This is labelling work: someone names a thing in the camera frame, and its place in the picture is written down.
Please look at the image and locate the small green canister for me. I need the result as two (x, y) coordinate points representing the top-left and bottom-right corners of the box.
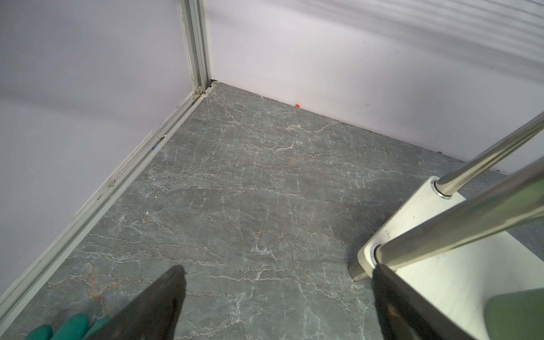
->
(484, 288), (543, 340)

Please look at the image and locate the white two-tier shelf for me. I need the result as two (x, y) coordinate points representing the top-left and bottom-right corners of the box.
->
(348, 116), (543, 339)

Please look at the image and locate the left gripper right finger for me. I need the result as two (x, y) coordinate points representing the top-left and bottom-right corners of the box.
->
(372, 264), (473, 339)

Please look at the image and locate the green work glove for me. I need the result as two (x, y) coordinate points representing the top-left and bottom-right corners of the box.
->
(24, 313), (110, 340)

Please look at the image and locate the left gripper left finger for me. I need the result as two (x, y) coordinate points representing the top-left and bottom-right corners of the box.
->
(89, 265), (186, 339)

